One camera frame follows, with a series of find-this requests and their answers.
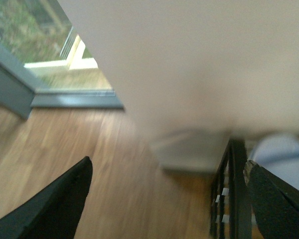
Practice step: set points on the light blue slide sandal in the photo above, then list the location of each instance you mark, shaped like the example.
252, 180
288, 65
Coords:
279, 154

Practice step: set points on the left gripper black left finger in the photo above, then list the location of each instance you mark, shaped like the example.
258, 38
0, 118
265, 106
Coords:
55, 211

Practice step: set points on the left floor window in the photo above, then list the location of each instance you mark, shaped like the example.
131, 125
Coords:
44, 63

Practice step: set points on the black metal shoe rack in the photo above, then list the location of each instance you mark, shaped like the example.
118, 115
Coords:
230, 207

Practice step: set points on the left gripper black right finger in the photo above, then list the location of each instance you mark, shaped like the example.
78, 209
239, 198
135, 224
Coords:
275, 203

